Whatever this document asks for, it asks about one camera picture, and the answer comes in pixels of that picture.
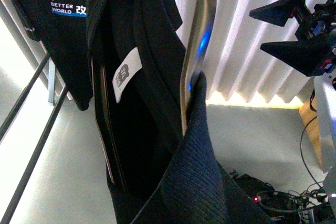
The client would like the wooden board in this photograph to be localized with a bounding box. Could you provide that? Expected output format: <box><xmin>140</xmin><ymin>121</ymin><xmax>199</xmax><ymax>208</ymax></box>
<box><xmin>298</xmin><ymin>98</ymin><xmax>324</xmax><ymax>169</ymax></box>

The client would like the upper black rack rail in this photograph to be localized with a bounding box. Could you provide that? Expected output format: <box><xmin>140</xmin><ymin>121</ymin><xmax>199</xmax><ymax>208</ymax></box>
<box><xmin>1</xmin><ymin>53</ymin><xmax>50</xmax><ymax>142</ymax></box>

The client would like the silver metal clothes hanger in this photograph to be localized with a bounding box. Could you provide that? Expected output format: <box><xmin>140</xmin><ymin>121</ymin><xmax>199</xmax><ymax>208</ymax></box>
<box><xmin>180</xmin><ymin>0</ymin><xmax>217</xmax><ymax>135</ymax></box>

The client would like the tangle of black cables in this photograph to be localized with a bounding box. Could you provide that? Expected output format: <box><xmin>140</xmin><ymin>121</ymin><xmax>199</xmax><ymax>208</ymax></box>
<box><xmin>228</xmin><ymin>87</ymin><xmax>331</xmax><ymax>224</ymax></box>

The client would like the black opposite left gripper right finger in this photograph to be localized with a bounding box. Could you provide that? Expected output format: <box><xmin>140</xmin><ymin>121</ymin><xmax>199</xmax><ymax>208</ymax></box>
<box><xmin>260</xmin><ymin>39</ymin><xmax>333</xmax><ymax>77</ymax></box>

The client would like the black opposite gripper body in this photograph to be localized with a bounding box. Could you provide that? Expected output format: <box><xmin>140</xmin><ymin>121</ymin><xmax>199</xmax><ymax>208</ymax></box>
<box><xmin>295</xmin><ymin>0</ymin><xmax>335</xmax><ymax>76</ymax></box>

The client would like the black t-shirt with label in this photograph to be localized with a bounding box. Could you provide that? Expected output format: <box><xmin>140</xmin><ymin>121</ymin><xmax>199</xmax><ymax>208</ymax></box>
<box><xmin>87</xmin><ymin>0</ymin><xmax>271</xmax><ymax>223</ymax></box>

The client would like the black opposite left gripper left finger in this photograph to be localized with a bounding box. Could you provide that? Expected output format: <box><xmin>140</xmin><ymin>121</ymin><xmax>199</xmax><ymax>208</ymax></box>
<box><xmin>249</xmin><ymin>0</ymin><xmax>307</xmax><ymax>27</ymax></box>

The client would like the grey metal rack bracket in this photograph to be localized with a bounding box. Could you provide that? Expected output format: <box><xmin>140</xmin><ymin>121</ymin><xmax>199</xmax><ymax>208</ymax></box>
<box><xmin>48</xmin><ymin>58</ymin><xmax>66</xmax><ymax>106</ymax></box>

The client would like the black printed hanging t-shirt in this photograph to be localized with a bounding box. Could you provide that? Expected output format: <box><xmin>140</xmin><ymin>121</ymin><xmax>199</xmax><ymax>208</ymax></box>
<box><xmin>11</xmin><ymin>0</ymin><xmax>113</xmax><ymax>111</ymax></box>

